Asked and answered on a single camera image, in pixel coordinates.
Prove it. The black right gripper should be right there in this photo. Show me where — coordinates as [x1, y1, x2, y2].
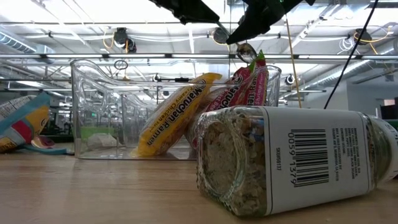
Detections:
[225, 0, 315, 45]

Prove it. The yellow hanging cable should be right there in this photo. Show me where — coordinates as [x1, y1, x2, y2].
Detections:
[284, 14, 303, 109]

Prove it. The black hanging cable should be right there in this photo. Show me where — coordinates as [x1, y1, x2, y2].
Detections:
[323, 0, 379, 110]

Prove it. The clear three-compartment plastic bin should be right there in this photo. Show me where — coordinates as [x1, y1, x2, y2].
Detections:
[70, 58, 282, 161]

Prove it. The blue ramen packet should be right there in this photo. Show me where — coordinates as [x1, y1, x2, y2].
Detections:
[0, 91, 51, 154]

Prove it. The white-label spice jar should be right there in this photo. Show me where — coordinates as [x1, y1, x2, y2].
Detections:
[195, 105, 398, 218]

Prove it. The teal and white packet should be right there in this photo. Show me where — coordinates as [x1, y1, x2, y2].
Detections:
[21, 135, 68, 156]

